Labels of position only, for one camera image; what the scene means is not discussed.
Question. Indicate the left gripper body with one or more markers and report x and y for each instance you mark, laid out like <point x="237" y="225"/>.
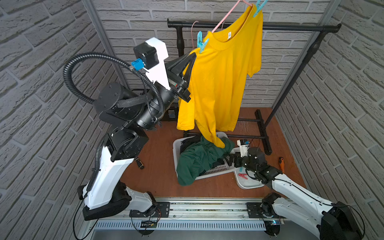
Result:
<point x="179" y="83"/>

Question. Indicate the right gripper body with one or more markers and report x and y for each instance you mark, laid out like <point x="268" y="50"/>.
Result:
<point x="239" y="162"/>

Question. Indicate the red clothespin green shirt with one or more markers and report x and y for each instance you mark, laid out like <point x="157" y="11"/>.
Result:
<point x="243" y="176"/>

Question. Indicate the teal clothespin yellow shirt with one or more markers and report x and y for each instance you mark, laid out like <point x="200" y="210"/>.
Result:
<point x="201" y="43"/>
<point x="260" y="4"/>

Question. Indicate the yellow t-shirt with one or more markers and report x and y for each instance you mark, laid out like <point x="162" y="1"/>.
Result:
<point x="219" y="76"/>

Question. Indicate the green t-shirt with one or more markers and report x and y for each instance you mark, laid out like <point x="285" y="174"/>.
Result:
<point x="201" y="160"/>

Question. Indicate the black t-shirt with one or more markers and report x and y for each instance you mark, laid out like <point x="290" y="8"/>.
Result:
<point x="216" y="165"/>

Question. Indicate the white perforated laundry basket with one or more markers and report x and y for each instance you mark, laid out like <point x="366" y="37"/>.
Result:
<point x="196" y="158"/>

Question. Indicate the pink hanger of yellow shirt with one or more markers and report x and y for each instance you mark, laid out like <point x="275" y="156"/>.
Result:
<point x="229" y="12"/>

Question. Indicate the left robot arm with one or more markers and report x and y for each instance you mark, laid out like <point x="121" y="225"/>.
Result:
<point x="130" y="116"/>

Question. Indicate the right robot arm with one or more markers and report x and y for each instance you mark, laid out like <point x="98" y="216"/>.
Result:
<point x="324" y="219"/>

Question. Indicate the white plastic tray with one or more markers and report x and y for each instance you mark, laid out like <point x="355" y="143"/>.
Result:
<point x="242" y="183"/>

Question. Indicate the black toolbox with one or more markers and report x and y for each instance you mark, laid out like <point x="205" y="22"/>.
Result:
<point x="171" y="114"/>

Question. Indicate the black clothes rack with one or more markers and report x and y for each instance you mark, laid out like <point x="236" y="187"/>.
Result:
<point x="312" y="50"/>

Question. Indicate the orange black screwdriver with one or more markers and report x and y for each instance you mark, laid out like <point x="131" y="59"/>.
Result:
<point x="282" y="164"/>

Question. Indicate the yellow black screwdriver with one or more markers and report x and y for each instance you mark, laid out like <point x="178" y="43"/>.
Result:
<point x="139" y="163"/>

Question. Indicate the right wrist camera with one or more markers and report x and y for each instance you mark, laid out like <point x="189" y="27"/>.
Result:
<point x="243" y="147"/>

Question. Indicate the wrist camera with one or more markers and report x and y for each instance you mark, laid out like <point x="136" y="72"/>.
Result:
<point x="243" y="147"/>
<point x="151" y="57"/>

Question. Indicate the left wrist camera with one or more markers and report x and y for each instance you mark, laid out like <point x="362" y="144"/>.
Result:
<point x="151" y="57"/>

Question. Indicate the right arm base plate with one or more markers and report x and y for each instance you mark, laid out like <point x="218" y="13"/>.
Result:
<point x="258" y="210"/>

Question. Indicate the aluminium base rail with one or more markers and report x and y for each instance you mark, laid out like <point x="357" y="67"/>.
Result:
<point x="191" y="214"/>

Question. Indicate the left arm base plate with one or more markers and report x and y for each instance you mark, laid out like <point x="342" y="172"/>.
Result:
<point x="161" y="209"/>

